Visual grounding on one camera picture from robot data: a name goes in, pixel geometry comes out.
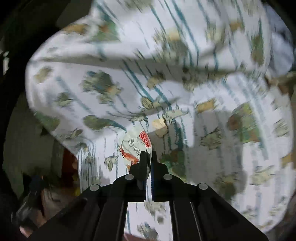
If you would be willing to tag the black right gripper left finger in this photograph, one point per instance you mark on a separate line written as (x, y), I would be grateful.
(99, 212)

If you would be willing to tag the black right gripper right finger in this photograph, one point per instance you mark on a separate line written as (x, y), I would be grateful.
(197, 211)

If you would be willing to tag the white shrimp snack wrapper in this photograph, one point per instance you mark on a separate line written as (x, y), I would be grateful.
(132, 143)

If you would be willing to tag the cat patterned white cloth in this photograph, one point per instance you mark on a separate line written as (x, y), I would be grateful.
(193, 75)

